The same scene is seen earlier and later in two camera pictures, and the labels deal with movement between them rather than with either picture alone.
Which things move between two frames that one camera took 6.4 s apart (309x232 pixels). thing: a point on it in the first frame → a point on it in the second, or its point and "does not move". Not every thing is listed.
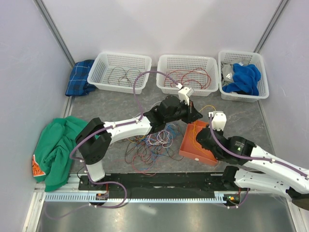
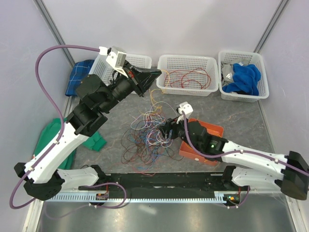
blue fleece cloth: (245, 78) does not move
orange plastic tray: (191, 149) does not move
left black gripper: (192, 114) → (146, 79)
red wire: (199, 78) does not move
